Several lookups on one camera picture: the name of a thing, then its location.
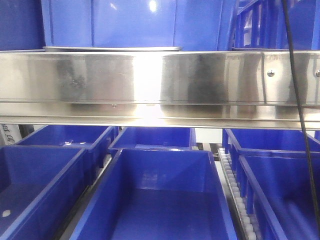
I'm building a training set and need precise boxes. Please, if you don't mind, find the silver metal tray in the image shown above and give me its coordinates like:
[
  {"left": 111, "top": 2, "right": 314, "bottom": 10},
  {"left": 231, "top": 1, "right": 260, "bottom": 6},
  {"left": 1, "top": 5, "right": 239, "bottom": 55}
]
[{"left": 44, "top": 46, "right": 182, "bottom": 52}]

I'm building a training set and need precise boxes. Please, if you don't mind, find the blue bin rear centre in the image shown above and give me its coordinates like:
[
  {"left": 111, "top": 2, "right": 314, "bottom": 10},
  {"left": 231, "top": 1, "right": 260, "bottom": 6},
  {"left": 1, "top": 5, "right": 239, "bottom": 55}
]
[{"left": 108, "top": 126, "right": 197, "bottom": 156}]

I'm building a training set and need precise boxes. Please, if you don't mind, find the stainless steel shelf rack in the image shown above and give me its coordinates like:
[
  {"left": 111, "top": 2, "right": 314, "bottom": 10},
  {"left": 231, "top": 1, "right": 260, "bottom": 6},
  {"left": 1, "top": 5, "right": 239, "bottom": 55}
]
[{"left": 0, "top": 48, "right": 320, "bottom": 131}]

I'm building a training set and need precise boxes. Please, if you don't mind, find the blue bin rear left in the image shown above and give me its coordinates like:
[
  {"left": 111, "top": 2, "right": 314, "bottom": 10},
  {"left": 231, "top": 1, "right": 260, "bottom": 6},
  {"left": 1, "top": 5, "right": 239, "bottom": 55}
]
[{"left": 17, "top": 125, "right": 120, "bottom": 168}]

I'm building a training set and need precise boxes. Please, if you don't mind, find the blue bin lower centre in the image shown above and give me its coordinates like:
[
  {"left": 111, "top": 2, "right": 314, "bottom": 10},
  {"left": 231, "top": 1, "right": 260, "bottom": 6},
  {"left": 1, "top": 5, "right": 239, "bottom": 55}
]
[{"left": 71, "top": 149, "right": 237, "bottom": 240}]

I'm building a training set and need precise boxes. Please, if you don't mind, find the blue bin rear right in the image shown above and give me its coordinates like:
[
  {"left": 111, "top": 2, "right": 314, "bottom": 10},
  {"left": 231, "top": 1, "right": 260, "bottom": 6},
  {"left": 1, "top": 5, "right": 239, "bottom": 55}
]
[{"left": 222, "top": 128, "right": 306, "bottom": 171}]

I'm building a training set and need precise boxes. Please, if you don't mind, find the blue bin behind tray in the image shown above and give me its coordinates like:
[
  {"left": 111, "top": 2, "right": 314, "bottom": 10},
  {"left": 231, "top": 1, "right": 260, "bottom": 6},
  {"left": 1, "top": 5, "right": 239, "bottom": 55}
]
[{"left": 41, "top": 0, "right": 239, "bottom": 51}]

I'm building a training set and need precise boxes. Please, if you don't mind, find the blue bin lower right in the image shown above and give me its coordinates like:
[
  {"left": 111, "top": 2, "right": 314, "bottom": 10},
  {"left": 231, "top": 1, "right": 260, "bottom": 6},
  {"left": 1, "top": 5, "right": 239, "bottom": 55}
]
[{"left": 237, "top": 156, "right": 320, "bottom": 240}]

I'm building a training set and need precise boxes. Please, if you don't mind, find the blue bin lower left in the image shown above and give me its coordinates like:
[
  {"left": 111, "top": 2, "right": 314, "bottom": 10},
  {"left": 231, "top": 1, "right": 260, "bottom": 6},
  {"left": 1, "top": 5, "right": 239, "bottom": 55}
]
[{"left": 0, "top": 145, "right": 87, "bottom": 240}]

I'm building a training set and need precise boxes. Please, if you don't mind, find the blue crate upper right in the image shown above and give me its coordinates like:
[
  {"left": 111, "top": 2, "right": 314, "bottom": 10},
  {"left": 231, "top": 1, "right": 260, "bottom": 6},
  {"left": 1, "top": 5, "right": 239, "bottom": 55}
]
[{"left": 234, "top": 0, "right": 320, "bottom": 50}]

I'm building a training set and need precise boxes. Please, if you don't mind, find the blue bin upper left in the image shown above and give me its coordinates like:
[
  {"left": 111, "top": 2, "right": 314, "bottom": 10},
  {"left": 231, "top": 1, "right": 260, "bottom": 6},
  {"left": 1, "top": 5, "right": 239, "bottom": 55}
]
[{"left": 0, "top": 0, "right": 45, "bottom": 51}]

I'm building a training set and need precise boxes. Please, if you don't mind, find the roller track rail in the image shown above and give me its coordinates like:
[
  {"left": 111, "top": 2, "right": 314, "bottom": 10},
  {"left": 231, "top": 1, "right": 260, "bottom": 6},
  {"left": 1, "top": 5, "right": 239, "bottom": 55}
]
[{"left": 217, "top": 147, "right": 262, "bottom": 240}]

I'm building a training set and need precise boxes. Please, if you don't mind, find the black hanging cable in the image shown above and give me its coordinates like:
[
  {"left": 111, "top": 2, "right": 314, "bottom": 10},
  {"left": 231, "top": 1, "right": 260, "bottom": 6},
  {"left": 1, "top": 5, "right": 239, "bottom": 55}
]
[{"left": 281, "top": 0, "right": 320, "bottom": 228}]

